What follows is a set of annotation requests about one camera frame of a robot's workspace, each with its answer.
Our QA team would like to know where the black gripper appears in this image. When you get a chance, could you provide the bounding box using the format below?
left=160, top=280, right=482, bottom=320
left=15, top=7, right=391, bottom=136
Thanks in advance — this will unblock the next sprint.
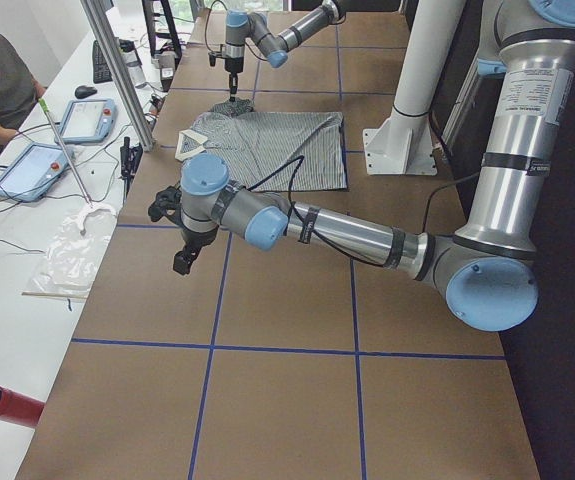
left=173, top=229, right=216, bottom=275
left=224, top=57, right=244, bottom=100

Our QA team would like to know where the blue white striped polo shirt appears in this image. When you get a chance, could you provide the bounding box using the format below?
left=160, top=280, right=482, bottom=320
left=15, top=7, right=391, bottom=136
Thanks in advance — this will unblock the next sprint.
left=175, top=99, right=347, bottom=191

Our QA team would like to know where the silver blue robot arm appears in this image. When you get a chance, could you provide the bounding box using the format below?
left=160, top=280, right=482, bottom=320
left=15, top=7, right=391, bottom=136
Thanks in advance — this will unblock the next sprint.
left=173, top=1, right=575, bottom=331
left=210, top=0, right=346, bottom=103

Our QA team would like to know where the black ladder stand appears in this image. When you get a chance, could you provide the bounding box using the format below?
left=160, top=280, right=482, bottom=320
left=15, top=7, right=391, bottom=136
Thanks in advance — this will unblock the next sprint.
left=141, top=0, right=182, bottom=60

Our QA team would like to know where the black tool on table edge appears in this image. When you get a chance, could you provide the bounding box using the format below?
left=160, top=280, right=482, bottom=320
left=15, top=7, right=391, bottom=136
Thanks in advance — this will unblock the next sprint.
left=120, top=137, right=143, bottom=201

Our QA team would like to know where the water bottle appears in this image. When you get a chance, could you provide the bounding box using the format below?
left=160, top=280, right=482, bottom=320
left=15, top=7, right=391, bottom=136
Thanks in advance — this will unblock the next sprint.
left=119, top=39, right=147, bottom=88

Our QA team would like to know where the grabber stick with white hook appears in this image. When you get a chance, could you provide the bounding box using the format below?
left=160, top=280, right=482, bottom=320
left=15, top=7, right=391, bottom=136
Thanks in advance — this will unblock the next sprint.
left=38, top=98, right=117, bottom=235

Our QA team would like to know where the clear plastic bag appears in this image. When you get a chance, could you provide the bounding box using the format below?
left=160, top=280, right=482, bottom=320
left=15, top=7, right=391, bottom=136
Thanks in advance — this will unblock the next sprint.
left=24, top=211, right=116, bottom=296

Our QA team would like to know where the black keyboard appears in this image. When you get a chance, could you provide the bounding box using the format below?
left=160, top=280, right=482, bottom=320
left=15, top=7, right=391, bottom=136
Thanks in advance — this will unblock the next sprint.
left=91, top=40, right=112, bottom=84

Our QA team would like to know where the far blue teach pendant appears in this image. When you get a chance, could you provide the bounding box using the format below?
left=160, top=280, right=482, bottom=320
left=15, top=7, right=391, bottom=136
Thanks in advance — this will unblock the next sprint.
left=59, top=99, right=117, bottom=145

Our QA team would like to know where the blue teach pendant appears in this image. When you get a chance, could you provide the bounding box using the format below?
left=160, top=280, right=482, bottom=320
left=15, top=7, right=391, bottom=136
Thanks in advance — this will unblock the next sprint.
left=0, top=143, right=69, bottom=203
left=59, top=99, right=117, bottom=145

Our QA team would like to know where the black computer mouse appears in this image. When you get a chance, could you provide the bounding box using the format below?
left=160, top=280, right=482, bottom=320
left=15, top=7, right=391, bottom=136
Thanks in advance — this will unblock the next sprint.
left=74, top=85, right=98, bottom=99

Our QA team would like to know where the wooden stick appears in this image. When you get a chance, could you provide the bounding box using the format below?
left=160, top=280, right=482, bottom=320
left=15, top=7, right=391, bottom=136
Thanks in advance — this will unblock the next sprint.
left=21, top=291, right=88, bottom=301

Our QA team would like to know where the near blue teach pendant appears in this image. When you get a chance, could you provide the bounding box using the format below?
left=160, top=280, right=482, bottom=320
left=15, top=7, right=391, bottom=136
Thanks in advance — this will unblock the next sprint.
left=0, top=143, right=69, bottom=203

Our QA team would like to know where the red cylinder tube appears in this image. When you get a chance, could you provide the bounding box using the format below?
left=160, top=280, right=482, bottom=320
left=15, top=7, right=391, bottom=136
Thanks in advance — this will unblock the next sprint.
left=0, top=386, right=45, bottom=428

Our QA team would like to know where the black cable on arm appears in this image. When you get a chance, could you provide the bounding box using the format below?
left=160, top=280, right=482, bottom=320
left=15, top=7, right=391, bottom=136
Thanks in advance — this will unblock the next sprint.
left=246, top=155, right=483, bottom=266

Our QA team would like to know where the aluminium frame post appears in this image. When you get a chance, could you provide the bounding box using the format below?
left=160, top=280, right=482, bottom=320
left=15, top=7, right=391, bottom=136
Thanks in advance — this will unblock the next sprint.
left=81, top=0, right=154, bottom=152

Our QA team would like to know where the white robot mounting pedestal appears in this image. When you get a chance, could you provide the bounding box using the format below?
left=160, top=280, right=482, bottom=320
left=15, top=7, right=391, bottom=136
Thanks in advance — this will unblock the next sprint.
left=363, top=0, right=465, bottom=176

